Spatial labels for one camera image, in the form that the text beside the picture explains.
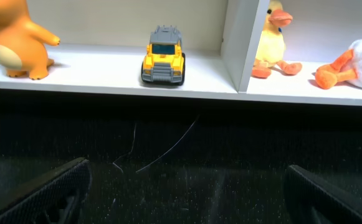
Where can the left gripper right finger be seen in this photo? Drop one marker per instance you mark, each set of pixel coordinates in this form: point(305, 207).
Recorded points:
point(324, 202)

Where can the white shelf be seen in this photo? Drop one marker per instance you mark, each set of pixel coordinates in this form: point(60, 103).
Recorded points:
point(106, 68)

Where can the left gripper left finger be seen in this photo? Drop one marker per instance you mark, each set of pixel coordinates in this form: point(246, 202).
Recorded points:
point(43, 196)

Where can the yellow plush duck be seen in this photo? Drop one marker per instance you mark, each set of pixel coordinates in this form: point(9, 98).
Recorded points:
point(271, 43)

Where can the yellow rubber duck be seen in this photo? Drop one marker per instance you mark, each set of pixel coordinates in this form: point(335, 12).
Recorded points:
point(15, 40)

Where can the grey and yellow toy truck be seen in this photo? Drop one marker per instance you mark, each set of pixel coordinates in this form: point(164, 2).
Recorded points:
point(163, 62)

